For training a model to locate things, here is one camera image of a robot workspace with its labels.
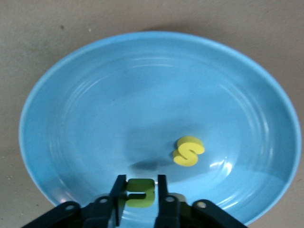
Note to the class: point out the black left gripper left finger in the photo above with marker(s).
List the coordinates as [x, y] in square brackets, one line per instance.
[95, 211]

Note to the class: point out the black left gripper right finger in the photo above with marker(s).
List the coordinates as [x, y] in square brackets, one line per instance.
[185, 213]

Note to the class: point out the green foam letter u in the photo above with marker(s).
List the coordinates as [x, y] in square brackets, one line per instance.
[142, 202]

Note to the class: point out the yellow foam letter s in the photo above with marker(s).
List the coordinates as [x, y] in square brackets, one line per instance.
[185, 161]

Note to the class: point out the blue plate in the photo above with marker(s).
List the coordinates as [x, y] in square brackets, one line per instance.
[118, 95]

